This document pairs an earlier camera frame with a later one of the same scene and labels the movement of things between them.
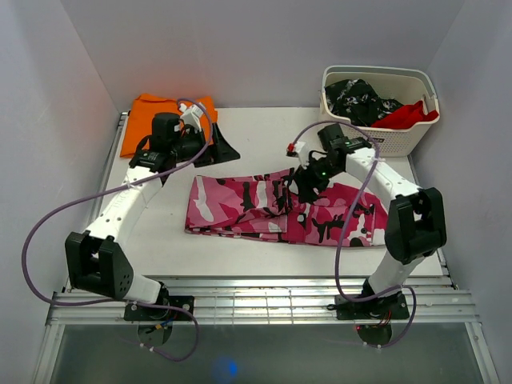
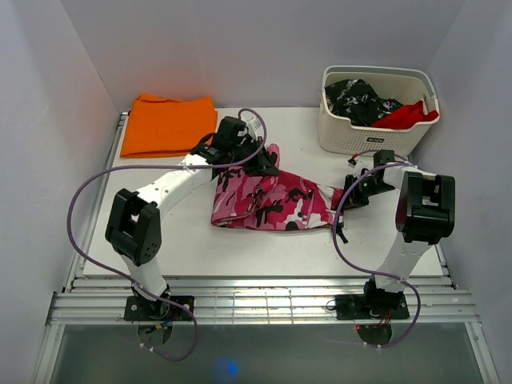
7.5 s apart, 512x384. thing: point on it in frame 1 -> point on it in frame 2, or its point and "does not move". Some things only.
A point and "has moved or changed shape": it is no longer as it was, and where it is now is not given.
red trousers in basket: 407,117 does not move
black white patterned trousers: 358,102 does not move
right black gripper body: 318,174 -> 358,194
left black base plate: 137,313 does not move
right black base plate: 390,306 does not move
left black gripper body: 183,149 -> 239,152
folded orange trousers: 140,122 does not move
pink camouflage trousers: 266,207 has moved or changed shape
